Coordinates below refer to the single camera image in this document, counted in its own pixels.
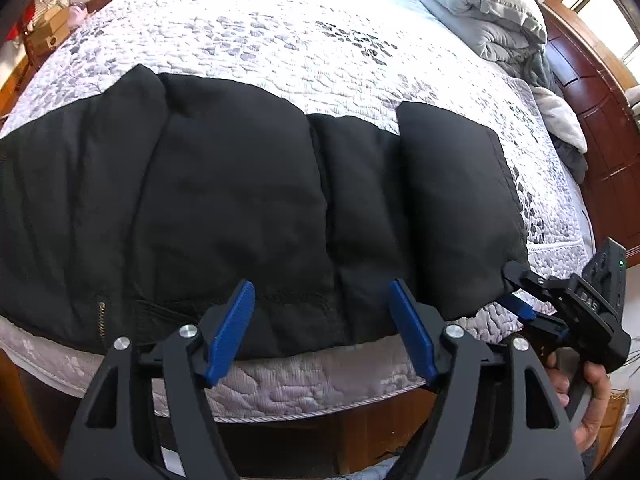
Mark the wooden framed window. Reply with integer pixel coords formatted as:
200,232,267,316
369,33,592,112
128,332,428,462
559,0,640,86

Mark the grey fleece blanket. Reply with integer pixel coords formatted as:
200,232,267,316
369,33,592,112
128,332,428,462
521,44,557,97

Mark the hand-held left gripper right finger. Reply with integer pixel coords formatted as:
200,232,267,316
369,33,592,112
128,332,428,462
389,280,586,480

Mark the folded grey comforter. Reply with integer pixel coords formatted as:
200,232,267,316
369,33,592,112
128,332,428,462
400,0,549,67

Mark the wooden bed frame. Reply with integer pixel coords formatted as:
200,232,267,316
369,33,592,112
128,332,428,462
0,54,32,117

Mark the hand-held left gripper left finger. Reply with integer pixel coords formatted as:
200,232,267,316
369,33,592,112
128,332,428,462
60,280,256,480

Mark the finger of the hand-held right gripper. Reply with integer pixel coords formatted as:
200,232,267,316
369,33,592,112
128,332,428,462
501,260,553,306
496,294,570,347

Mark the wooden headboard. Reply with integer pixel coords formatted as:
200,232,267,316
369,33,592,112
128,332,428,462
541,0,640,267

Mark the white fleece blanket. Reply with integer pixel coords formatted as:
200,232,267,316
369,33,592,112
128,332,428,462
529,85,589,154

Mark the black padded jacket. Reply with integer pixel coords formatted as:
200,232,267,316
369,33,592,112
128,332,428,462
0,64,531,361

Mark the cardboard box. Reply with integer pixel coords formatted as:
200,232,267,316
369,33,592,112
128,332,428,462
24,7,70,59

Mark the person's right hand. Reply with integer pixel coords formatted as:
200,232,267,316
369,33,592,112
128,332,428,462
546,351,613,457

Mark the grey pebble-print quilted bedspread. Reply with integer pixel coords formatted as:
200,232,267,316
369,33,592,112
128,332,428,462
0,0,597,421

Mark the dark grey garment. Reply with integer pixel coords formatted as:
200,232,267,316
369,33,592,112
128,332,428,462
551,137,589,187

